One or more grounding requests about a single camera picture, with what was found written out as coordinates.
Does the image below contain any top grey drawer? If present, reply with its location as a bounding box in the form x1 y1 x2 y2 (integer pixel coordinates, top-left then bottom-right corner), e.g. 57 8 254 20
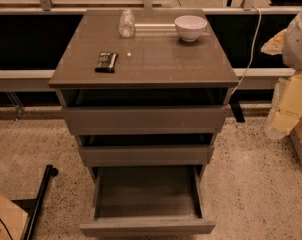
62 106 226 135

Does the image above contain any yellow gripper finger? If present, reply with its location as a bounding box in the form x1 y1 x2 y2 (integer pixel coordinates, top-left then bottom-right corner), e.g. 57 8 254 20
261 29 287 55

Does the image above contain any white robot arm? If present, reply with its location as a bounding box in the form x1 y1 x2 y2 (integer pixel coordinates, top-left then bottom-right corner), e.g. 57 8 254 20
261 10 302 71

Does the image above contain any black metal stand leg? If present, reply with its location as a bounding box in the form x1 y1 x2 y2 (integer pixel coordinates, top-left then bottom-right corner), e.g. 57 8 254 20
14 165 59 240

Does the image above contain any cardboard box lower left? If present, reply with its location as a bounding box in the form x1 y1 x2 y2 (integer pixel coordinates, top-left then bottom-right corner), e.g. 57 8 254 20
0 193 28 240

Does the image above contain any open bottom grey drawer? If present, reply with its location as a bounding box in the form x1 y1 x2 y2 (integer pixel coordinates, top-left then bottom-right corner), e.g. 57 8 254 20
80 166 215 237

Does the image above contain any clear glass jar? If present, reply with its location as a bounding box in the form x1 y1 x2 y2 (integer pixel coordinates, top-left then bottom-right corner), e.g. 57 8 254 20
119 9 135 38

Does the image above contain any middle grey drawer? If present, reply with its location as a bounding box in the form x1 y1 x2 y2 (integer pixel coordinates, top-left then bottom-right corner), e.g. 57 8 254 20
79 145 214 167

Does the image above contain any white ceramic bowl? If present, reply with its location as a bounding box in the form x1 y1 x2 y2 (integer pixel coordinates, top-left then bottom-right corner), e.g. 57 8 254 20
174 15 208 42

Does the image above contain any grey drawer cabinet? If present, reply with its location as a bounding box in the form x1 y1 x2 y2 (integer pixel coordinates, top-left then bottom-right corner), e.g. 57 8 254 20
48 8 240 182

